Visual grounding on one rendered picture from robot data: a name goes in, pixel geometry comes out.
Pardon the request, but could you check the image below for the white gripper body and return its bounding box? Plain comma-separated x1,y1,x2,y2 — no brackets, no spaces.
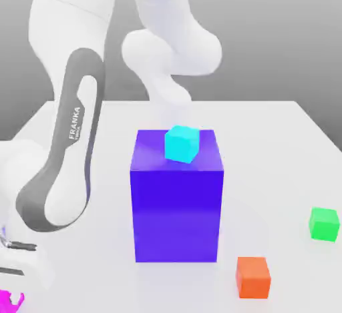
0,250,55,294

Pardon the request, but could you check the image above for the small magenta cube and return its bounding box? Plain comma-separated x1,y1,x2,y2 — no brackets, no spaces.
0,288,25,313

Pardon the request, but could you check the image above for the small cyan cube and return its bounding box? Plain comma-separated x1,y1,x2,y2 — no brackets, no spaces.
164,125,200,164

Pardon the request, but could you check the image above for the small orange cube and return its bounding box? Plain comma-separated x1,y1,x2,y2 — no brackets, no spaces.
235,256,272,300

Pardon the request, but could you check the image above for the small green cube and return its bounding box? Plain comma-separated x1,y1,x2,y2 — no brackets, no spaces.
309,206,341,243

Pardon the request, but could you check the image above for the large purple box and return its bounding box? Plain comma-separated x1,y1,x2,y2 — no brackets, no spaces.
130,129,224,264

